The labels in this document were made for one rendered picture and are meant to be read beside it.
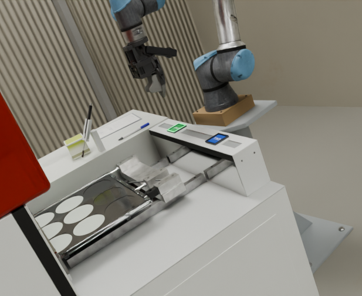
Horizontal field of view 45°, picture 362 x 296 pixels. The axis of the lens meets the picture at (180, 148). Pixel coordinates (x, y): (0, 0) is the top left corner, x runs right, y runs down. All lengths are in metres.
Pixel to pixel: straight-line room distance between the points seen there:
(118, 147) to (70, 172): 0.20
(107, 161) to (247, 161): 0.60
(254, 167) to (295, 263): 0.33
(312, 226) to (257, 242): 1.21
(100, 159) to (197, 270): 0.64
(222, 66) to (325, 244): 1.08
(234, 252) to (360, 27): 2.49
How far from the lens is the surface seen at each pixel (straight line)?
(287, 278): 1.41
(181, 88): 4.38
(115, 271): 1.23
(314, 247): 2.34
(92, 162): 1.63
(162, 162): 1.67
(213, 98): 1.85
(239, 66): 1.71
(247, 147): 1.25
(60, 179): 1.61
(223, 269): 1.24
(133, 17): 1.46
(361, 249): 2.30
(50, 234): 1.41
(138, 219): 1.37
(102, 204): 1.42
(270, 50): 4.00
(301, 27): 3.72
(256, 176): 1.29
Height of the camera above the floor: 1.47
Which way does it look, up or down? 21 degrees down
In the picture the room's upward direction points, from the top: 22 degrees counter-clockwise
